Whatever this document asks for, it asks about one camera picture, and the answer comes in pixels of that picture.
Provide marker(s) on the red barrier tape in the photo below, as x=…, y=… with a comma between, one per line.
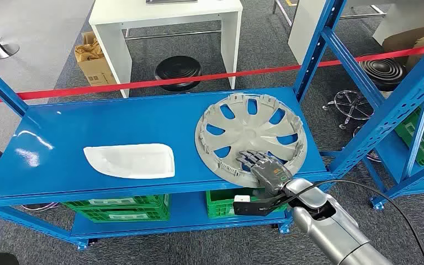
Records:
x=160, y=82

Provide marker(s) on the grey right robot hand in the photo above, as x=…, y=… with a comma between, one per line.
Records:
x=267, y=172

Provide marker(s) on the grey plastic hubcap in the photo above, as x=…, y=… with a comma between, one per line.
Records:
x=250, y=135

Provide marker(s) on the person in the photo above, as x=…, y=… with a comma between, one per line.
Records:
x=406, y=40

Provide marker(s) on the dark flat device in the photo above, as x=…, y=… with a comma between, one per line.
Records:
x=171, y=1

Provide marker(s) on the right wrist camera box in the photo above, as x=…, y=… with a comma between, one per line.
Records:
x=248, y=208

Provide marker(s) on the white table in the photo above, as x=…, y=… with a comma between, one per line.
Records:
x=160, y=11

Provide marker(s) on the white plastic cover part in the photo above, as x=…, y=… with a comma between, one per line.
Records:
x=131, y=161

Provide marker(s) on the open cardboard box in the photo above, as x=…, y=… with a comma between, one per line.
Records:
x=95, y=69

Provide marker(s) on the blue metal shelf rack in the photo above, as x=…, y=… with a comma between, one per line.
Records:
x=391, y=153
x=124, y=120

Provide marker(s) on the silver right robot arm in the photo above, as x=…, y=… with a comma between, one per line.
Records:
x=329, y=226

